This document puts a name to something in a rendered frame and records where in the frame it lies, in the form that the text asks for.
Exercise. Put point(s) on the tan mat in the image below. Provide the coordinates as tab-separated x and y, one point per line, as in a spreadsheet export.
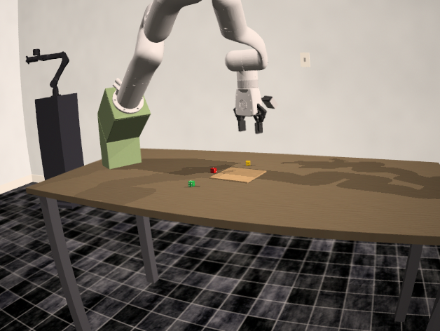
238	175

